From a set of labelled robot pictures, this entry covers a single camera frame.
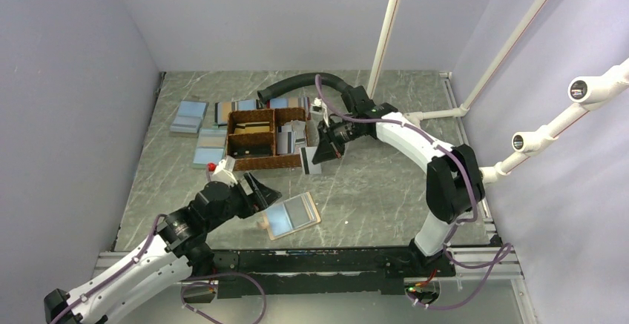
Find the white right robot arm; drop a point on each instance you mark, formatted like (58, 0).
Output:
(454, 181)

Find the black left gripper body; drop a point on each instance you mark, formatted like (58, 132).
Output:
(239, 203)

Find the grey striped credit card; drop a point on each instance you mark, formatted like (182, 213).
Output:
(307, 161)

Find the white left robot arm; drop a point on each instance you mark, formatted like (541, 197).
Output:
(174, 250)

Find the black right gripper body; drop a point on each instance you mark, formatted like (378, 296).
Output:
(340, 133)

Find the brown woven divided basket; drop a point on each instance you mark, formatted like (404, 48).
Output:
(279, 116)

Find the grey cards in basket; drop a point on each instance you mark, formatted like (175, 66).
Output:
(291, 136)

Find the tan leather card holder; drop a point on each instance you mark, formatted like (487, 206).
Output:
(292, 216)

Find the aluminium frame rail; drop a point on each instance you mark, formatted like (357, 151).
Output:
(480, 265)

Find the white PVC pipe frame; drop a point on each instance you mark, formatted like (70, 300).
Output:
(587, 93)

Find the blue card stack far left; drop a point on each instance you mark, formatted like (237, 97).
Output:
(189, 117)

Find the blue credit cards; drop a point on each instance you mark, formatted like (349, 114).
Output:
(290, 213)

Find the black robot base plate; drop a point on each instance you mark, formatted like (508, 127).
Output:
(382, 269)

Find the row of cards behind basket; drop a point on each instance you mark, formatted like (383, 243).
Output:
(223, 109)

